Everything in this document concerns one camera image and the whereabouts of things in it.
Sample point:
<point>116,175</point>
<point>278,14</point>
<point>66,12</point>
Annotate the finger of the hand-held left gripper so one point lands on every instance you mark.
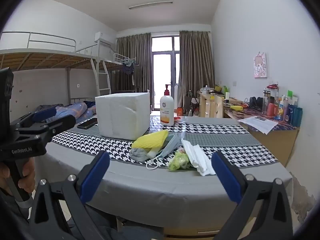
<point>60,125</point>
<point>45,113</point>

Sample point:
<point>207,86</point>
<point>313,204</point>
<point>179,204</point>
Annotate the printed paper sheets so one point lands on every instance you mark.
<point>260,123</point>

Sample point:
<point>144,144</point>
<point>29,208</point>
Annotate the person's left hand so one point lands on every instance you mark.
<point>28,170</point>

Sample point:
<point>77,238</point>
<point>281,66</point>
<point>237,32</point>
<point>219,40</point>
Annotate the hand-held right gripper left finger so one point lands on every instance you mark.
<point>95,177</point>

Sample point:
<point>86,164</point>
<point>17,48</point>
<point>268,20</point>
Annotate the green plastic bag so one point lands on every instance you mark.
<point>225,89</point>

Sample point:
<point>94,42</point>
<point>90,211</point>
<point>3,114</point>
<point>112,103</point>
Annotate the white air conditioner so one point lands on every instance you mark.
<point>102,38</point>

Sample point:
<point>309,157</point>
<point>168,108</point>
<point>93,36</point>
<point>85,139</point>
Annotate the wooden desk with patterned cloth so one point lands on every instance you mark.
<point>280,142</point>

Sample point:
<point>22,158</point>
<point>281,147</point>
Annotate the green plastic packet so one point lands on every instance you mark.
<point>178,161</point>

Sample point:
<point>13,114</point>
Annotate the row of toiletry bottles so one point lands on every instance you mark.
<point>282,110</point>

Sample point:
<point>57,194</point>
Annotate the grey houndstooth tablecloth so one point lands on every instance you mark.
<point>150,192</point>

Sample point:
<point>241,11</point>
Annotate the translucent white plastic bottle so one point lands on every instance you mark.
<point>197,155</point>

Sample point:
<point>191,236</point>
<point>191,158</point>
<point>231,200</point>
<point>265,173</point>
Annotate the glass balcony door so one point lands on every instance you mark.
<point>162,67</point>

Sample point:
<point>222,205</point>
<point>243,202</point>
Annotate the grey steel wool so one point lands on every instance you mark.
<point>138,153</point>

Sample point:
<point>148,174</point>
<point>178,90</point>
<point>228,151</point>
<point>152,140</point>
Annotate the orange floor container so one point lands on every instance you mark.
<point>180,111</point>

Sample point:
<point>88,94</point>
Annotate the ceiling tube light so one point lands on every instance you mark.
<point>150,5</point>

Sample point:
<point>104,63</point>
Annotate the black headphones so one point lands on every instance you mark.
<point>256,102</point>

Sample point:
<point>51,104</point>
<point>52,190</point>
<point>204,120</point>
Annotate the blue orange checked quilt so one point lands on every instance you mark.
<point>75,110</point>

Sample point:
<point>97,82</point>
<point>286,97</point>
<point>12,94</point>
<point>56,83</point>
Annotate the blue face mask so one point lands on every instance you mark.
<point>170,145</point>

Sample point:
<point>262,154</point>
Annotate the metal bunk bed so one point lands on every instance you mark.
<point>37,60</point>
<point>113,66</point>

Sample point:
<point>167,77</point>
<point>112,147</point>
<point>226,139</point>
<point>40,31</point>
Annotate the white lotion pump bottle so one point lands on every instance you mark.
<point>167,110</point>

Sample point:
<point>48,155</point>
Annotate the brown curtain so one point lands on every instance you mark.
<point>197,67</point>
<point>135,55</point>

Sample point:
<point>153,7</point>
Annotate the white foam box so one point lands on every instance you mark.
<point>117,117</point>

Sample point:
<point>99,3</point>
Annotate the white metal bed ladder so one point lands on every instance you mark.
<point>103,80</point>

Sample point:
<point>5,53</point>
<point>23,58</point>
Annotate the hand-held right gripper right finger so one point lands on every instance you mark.
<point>226,177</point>

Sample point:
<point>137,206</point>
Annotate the dark hanging clothes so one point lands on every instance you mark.
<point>130,71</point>

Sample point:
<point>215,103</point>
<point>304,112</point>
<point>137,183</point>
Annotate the black smartphone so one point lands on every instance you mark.
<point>87,123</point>

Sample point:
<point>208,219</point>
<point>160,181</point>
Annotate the yellow pouch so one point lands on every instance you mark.
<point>236,107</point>

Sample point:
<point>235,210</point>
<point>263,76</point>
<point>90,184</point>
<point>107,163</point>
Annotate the wooden desk with drawers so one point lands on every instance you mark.
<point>206,105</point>

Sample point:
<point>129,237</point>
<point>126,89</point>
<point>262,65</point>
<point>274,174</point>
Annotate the wooden smiley chair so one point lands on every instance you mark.
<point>218,106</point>

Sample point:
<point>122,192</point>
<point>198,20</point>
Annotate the cartoon wall poster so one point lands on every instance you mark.
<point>260,65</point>

